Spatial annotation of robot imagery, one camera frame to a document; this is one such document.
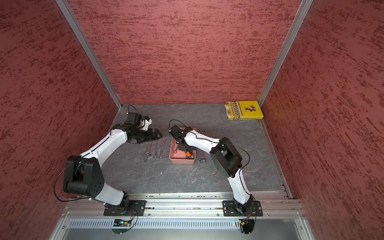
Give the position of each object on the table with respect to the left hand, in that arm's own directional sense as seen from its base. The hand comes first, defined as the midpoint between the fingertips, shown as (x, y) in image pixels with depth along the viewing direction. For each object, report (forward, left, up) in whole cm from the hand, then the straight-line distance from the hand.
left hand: (155, 139), depth 87 cm
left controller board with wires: (-40, +13, -13) cm, 44 cm away
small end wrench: (+7, -2, -11) cm, 13 cm away
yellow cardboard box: (+32, -61, -8) cm, 70 cm away
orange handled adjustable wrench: (-6, -20, -7) cm, 22 cm away
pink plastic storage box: (-6, -14, -10) cm, 18 cm away
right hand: (-2, -20, -8) cm, 22 cm away
